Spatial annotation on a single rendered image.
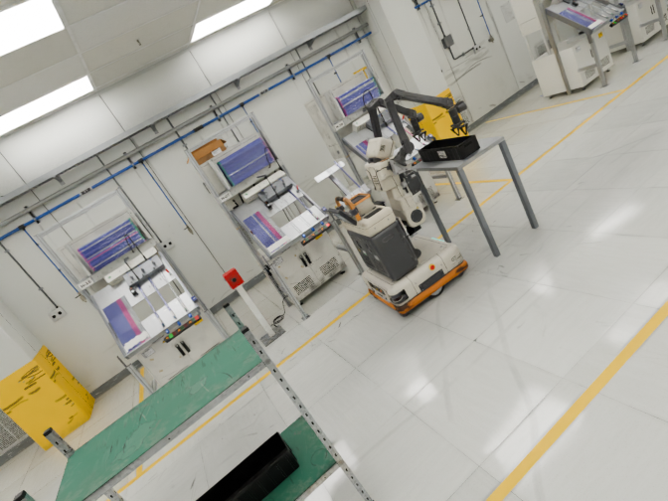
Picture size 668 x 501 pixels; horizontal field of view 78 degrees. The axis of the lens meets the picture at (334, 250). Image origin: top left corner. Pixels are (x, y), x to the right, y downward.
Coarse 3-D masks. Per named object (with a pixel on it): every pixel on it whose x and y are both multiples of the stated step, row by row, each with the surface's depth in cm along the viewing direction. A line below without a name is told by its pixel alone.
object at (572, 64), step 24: (528, 0) 566; (552, 0) 560; (576, 0) 559; (600, 0) 559; (528, 24) 586; (576, 24) 536; (600, 24) 528; (624, 24) 554; (528, 48) 607; (552, 48) 625; (576, 48) 559; (600, 48) 579; (552, 72) 598; (576, 72) 571; (600, 72) 542; (552, 96) 629
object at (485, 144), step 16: (480, 144) 317; (496, 144) 306; (448, 160) 324; (464, 160) 303; (512, 160) 313; (464, 176) 302; (512, 176) 318; (432, 208) 373; (528, 208) 325; (480, 224) 316; (448, 240) 384; (496, 256) 324
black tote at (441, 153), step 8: (464, 136) 317; (472, 136) 306; (432, 144) 359; (440, 144) 352; (448, 144) 342; (456, 144) 332; (464, 144) 305; (472, 144) 307; (424, 152) 348; (432, 152) 337; (440, 152) 327; (448, 152) 317; (456, 152) 308; (464, 152) 306; (472, 152) 308; (424, 160) 355; (432, 160) 344; (440, 160) 334
